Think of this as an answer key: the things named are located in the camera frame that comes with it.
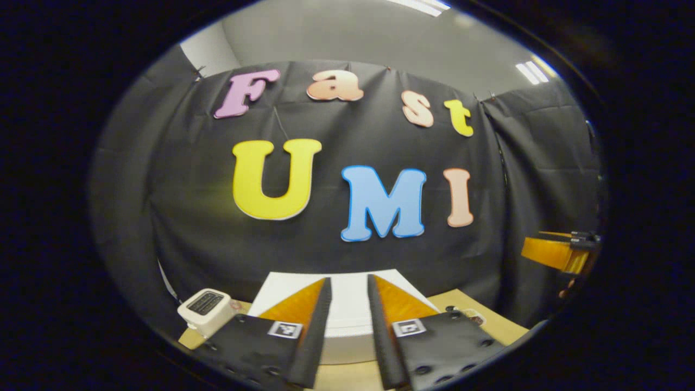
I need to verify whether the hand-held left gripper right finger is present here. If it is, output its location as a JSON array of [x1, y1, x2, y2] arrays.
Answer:
[[367, 274, 506, 390]]

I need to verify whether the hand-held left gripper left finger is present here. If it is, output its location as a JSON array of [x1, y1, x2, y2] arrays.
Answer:
[[195, 277, 332, 390]]

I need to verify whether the white microwave oven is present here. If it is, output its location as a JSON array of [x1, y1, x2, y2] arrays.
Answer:
[[247, 270, 440, 365]]

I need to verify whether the black backdrop cloth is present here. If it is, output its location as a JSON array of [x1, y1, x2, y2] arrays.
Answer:
[[90, 46, 603, 337]]

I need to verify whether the white sectioned bean plate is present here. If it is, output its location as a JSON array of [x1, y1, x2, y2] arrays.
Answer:
[[446, 306, 487, 326]]

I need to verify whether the white toaster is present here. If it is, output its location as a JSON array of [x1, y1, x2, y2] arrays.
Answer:
[[178, 288, 233, 338]]

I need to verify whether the small ceiling light panel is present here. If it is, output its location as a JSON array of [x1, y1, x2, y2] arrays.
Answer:
[[516, 57, 554, 85]]

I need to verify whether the large ceiling light panel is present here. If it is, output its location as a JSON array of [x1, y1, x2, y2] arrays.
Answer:
[[388, 0, 451, 17]]

